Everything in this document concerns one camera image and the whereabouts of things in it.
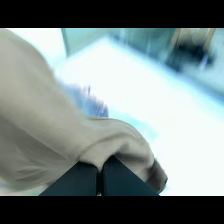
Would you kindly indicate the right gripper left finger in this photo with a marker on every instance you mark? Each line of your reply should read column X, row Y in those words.
column 78, row 181

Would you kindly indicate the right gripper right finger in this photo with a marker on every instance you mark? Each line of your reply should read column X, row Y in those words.
column 125, row 181

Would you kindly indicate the beige shirt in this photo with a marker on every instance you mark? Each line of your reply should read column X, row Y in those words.
column 40, row 126

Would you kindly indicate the blue garment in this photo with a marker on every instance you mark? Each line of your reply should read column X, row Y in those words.
column 89, row 102

